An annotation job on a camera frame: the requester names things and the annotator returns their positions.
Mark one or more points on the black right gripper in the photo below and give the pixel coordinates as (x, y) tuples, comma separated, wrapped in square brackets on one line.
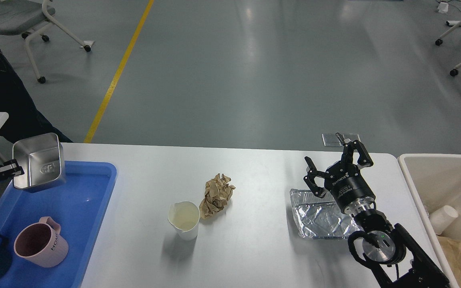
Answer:
[(348, 186)]

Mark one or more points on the stainless steel rectangular tin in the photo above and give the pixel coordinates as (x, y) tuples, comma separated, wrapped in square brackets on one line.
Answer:
[(42, 161)]

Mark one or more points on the aluminium foil tray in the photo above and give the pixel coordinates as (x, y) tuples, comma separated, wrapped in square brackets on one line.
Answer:
[(320, 218)]

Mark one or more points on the pink HOME mug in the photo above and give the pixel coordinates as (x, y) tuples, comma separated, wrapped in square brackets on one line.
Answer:
[(41, 243)]

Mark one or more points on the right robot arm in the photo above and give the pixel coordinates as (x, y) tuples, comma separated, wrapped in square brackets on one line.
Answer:
[(377, 243)]

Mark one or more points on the left floor socket plate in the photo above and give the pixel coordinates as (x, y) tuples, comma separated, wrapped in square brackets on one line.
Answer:
[(331, 140)]

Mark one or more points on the floor socket plate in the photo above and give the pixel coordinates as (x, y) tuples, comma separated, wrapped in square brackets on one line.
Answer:
[(351, 136), (331, 140)]

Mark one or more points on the right floor socket plate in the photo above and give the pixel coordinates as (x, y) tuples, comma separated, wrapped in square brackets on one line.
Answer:
[(351, 136)]

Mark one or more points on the blue plastic tray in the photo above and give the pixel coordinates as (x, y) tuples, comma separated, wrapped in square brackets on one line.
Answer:
[(78, 205)]

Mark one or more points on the person in beige sweater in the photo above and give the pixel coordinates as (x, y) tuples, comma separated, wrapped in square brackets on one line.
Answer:
[(24, 119)]

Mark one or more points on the white plastic bin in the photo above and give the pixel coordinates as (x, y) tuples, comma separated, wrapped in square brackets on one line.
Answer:
[(434, 180)]

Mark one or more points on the paper cup in bin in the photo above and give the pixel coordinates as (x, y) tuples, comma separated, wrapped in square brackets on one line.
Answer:
[(441, 218)]

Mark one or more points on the crumpled brown paper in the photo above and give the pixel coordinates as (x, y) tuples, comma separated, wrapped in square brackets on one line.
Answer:
[(218, 192)]

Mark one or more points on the grey office chair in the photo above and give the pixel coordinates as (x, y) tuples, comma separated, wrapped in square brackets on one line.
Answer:
[(30, 19)]

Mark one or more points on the white paper cup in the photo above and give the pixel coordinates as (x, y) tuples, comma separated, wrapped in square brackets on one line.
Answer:
[(184, 217)]

